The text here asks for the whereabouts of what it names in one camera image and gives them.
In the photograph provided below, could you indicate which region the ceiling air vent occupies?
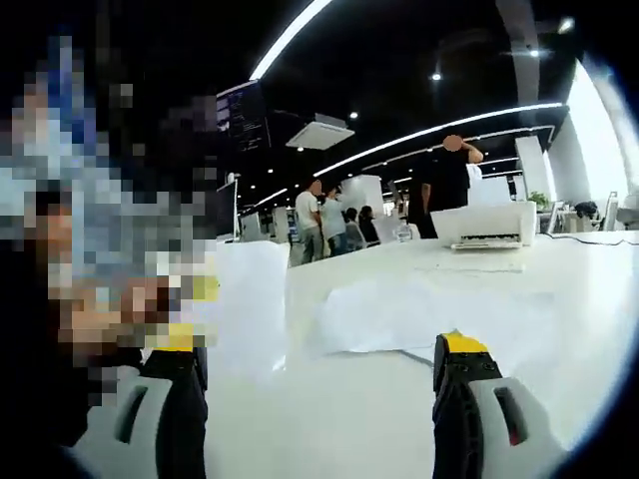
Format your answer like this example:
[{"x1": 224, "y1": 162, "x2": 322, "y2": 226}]
[{"x1": 286, "y1": 113, "x2": 355, "y2": 150}]

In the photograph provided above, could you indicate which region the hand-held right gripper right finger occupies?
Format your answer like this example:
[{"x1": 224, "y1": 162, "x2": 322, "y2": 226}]
[{"x1": 432, "y1": 331, "x2": 569, "y2": 479}]

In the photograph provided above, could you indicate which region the white table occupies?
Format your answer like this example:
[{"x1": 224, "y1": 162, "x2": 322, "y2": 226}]
[{"x1": 207, "y1": 232, "x2": 639, "y2": 479}]

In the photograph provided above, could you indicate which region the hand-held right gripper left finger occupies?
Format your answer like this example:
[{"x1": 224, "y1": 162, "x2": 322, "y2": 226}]
[{"x1": 69, "y1": 347, "x2": 209, "y2": 479}]

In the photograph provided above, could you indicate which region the white printer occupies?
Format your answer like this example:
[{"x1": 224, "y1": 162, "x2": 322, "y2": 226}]
[{"x1": 429, "y1": 167, "x2": 539, "y2": 251}]

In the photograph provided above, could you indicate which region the thin flat white panel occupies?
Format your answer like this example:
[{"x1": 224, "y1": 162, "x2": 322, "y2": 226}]
[{"x1": 413, "y1": 258, "x2": 526, "y2": 274}]

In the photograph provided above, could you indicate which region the large dark display screen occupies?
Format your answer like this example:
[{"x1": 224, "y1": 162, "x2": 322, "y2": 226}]
[{"x1": 217, "y1": 80, "x2": 274, "y2": 154}]

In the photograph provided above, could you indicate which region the thin black table cable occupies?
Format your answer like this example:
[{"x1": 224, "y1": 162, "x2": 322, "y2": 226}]
[{"x1": 538, "y1": 233, "x2": 639, "y2": 247}]

